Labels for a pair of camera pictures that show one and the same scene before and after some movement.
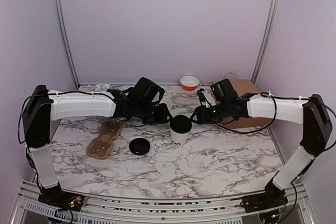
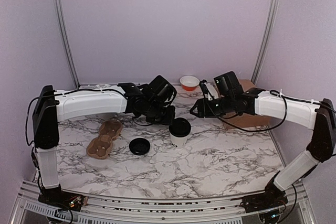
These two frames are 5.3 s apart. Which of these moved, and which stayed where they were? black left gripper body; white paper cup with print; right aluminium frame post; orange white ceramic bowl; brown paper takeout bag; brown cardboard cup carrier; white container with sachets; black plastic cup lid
Moved: white paper cup with print; black plastic cup lid; black left gripper body
Stayed: right aluminium frame post; brown paper takeout bag; white container with sachets; orange white ceramic bowl; brown cardboard cup carrier
